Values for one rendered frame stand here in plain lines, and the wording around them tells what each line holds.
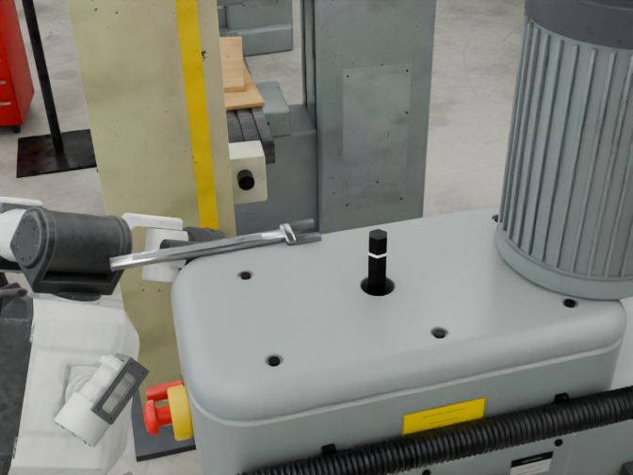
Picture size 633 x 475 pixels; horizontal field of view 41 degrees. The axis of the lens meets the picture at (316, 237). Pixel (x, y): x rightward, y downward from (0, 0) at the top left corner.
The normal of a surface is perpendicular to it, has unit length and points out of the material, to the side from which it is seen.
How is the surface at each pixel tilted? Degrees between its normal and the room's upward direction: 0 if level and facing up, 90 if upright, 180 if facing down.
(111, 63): 90
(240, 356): 0
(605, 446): 90
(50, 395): 58
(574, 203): 90
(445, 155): 0
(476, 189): 0
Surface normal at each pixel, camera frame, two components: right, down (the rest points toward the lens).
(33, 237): -0.69, -0.07
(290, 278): -0.02, -0.83
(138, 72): 0.26, 0.54
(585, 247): -0.37, 0.53
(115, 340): 0.51, -0.07
